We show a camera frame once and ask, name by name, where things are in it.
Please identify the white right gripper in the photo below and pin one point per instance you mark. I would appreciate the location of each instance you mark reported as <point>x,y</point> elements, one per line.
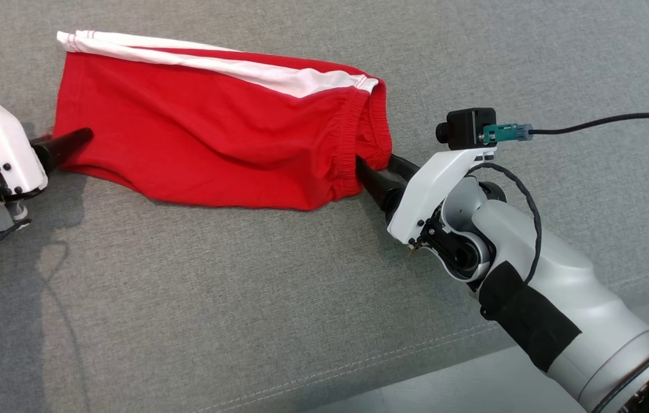
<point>433,183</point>

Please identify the red shorts with white stripe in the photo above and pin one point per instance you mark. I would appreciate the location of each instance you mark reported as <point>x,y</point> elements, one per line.
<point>187,126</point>

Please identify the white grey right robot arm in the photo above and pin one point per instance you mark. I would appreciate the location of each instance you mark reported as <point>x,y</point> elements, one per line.
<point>577,298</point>

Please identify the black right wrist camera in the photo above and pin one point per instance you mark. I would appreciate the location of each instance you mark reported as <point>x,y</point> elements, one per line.
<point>465,129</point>

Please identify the teal right camera connector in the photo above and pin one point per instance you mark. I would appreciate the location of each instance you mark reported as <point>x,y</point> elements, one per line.
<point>505,133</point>

